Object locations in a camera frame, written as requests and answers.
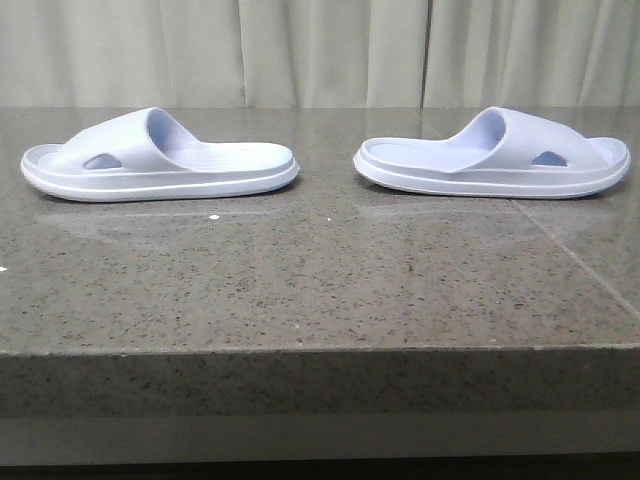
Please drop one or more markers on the light blue slipper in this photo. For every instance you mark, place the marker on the light blue slipper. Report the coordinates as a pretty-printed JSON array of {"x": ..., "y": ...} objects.
[
  {"x": 500, "y": 153},
  {"x": 149, "y": 155}
]

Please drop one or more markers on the cream curtain right panel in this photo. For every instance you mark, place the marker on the cream curtain right panel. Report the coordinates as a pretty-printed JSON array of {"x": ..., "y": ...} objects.
[{"x": 532, "y": 53}]

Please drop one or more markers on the cream curtain panel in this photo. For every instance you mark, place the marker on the cream curtain panel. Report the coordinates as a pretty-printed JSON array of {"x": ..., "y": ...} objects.
[
  {"x": 532, "y": 53},
  {"x": 266, "y": 54}
]

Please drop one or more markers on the cream curtain left panel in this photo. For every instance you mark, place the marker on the cream curtain left panel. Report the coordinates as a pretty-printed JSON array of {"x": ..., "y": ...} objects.
[{"x": 266, "y": 54}]

